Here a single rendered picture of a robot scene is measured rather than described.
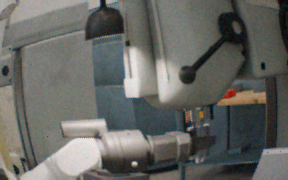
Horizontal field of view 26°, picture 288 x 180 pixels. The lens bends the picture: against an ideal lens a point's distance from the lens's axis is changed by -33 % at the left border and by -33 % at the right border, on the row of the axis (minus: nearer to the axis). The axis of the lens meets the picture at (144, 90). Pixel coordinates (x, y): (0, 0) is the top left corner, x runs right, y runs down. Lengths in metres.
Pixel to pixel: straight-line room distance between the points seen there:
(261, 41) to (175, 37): 0.23
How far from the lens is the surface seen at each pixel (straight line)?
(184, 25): 1.43
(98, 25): 1.37
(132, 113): 8.79
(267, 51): 1.54
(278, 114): 1.84
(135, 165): 1.48
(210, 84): 1.46
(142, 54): 1.46
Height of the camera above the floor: 1.43
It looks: 3 degrees down
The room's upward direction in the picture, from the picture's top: 7 degrees counter-clockwise
